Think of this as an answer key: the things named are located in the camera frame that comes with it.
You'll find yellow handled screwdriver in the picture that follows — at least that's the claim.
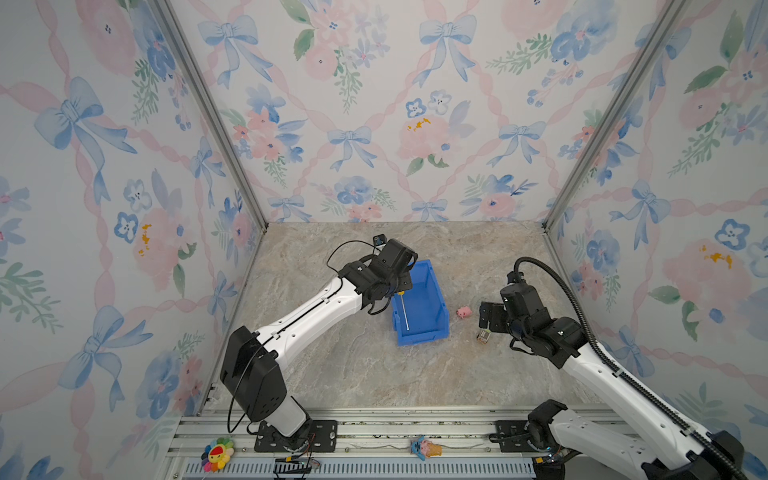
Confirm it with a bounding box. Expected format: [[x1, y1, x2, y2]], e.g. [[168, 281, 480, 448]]
[[398, 291, 410, 332]]

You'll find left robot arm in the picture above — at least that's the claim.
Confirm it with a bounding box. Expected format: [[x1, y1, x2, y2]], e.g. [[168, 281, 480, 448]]
[[219, 235, 418, 441]]

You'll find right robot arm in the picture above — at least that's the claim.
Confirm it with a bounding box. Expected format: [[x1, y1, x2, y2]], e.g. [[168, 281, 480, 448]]
[[479, 282, 746, 479]]

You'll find blue plastic bin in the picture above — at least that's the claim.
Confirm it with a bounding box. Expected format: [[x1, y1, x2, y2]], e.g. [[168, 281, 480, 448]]
[[391, 260, 450, 347]]

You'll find pink pig toy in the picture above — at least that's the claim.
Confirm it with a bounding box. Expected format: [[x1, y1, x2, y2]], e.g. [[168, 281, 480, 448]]
[[456, 306, 473, 319]]

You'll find blue orange small toy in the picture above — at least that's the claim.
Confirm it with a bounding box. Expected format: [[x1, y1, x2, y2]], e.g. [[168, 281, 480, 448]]
[[410, 436, 443, 461]]

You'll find rainbow flower toy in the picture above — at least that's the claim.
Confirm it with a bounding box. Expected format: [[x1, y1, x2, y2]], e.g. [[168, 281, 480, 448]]
[[201, 437, 234, 473]]

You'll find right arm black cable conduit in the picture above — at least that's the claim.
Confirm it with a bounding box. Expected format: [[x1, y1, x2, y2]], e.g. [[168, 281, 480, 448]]
[[513, 256, 747, 480]]

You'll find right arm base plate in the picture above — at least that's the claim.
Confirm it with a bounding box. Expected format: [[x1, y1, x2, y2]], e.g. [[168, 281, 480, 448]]
[[489, 420, 535, 452]]

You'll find aluminium rail frame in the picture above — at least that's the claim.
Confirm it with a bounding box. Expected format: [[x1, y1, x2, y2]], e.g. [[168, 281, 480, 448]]
[[161, 406, 661, 480]]

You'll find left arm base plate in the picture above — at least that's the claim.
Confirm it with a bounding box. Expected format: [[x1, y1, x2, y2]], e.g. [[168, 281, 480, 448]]
[[254, 419, 338, 454]]

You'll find left corner aluminium post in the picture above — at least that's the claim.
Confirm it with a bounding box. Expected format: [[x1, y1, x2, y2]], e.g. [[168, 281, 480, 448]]
[[148, 0, 268, 234]]

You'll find corner aluminium post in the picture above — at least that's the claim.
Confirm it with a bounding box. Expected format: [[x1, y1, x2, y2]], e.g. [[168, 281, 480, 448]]
[[148, 0, 268, 234], [542, 0, 689, 234]]

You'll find right corner aluminium post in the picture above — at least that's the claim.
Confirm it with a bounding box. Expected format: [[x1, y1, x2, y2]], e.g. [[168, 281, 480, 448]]
[[542, 0, 689, 234]]

